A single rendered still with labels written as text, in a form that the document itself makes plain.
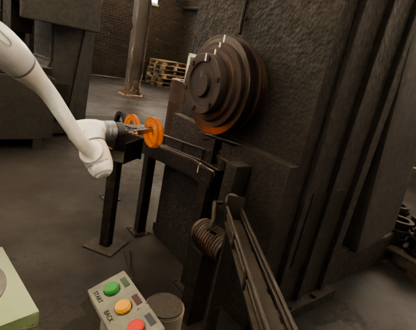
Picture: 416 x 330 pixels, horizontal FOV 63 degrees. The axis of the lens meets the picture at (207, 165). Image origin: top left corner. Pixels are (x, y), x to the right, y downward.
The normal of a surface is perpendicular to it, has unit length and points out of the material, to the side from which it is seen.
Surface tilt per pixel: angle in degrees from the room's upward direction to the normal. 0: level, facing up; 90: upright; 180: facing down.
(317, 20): 90
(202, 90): 90
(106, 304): 20
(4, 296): 2
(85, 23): 90
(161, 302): 0
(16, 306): 2
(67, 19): 90
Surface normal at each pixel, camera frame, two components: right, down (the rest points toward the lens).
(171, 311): 0.19, -0.94
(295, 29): -0.79, 0.04
